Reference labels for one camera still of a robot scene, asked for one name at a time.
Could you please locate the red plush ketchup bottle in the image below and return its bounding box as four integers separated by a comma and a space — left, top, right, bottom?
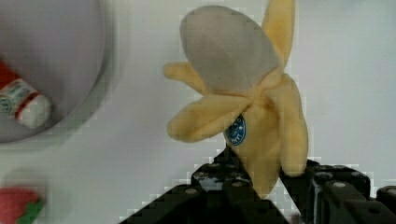
0, 63, 51, 129

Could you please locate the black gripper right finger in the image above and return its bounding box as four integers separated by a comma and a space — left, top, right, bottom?
279, 160, 396, 224

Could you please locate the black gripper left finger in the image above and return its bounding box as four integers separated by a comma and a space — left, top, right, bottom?
120, 147, 289, 224

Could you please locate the yellow plush peeled banana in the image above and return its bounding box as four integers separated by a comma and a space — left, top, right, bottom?
163, 0, 308, 197

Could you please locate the red plush strawberry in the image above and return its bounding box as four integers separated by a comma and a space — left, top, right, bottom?
0, 188, 44, 224

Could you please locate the grey round plate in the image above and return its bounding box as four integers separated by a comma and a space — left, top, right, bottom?
0, 0, 106, 144

